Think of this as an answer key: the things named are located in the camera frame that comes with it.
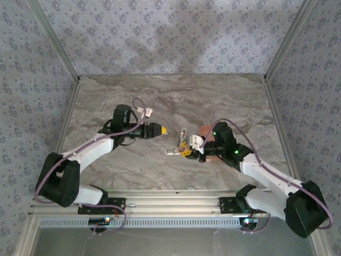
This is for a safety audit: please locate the orange plastic tray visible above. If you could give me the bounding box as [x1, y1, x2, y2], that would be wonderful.
[200, 125, 223, 162]

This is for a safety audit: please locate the purple cable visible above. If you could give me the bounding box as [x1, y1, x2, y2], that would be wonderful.
[239, 213, 271, 235]
[90, 207, 126, 236]
[200, 118, 334, 230]
[34, 97, 148, 203]

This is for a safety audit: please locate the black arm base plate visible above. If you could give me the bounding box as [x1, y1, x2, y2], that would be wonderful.
[218, 196, 250, 214]
[77, 196, 126, 215]

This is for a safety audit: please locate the grey metal sheet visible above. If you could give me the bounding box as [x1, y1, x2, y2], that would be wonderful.
[31, 226, 319, 256]

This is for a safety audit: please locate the aluminium table side rail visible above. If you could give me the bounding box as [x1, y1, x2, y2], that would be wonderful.
[262, 76, 304, 187]
[52, 79, 82, 161]

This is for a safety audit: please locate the long aluminium mounting rail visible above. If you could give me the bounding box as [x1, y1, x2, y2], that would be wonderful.
[28, 189, 288, 215]

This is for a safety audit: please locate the grey slotted cable duct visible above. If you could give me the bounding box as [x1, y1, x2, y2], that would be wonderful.
[39, 216, 240, 229]

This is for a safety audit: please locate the small silver stapler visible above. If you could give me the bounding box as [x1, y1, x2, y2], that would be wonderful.
[165, 128, 188, 156]

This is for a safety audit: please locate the aluminium corner post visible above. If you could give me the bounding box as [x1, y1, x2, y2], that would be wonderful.
[263, 0, 320, 81]
[26, 0, 82, 82]

